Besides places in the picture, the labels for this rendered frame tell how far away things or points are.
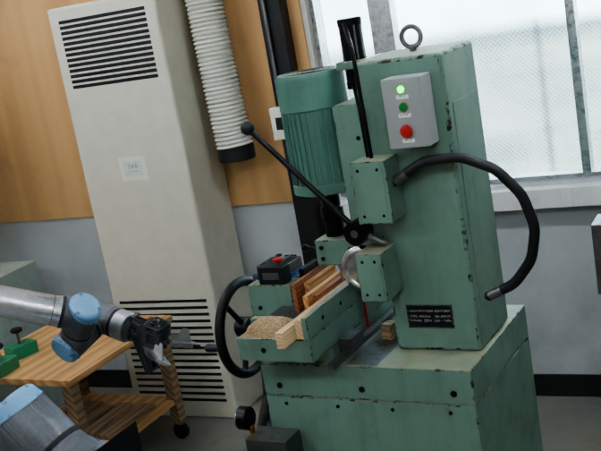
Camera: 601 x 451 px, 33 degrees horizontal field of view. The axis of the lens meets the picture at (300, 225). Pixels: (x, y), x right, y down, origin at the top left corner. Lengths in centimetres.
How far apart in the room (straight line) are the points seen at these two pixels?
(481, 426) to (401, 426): 20
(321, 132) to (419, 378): 64
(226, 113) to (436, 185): 181
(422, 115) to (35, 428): 119
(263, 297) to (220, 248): 151
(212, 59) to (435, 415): 203
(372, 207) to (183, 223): 187
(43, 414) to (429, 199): 108
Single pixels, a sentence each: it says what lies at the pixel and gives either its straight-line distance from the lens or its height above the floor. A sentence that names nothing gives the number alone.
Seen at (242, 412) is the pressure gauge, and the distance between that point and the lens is 264.
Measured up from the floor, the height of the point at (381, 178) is 126.
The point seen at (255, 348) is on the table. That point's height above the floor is 87.
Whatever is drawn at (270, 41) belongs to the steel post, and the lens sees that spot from 399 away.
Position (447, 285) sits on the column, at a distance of 243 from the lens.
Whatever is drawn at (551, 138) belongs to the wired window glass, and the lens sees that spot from 388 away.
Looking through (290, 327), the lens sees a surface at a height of 94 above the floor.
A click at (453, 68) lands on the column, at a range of 236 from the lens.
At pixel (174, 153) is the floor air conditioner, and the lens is 406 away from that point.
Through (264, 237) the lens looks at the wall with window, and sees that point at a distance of 431.
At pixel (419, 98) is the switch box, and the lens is 226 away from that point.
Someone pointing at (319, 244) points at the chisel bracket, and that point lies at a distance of 262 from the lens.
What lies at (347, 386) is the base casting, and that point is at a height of 75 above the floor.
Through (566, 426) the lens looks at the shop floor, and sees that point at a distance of 388.
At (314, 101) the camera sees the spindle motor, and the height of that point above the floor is 144.
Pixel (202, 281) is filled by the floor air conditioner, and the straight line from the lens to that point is 416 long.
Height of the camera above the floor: 171
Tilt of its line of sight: 13 degrees down
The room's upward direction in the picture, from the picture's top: 10 degrees counter-clockwise
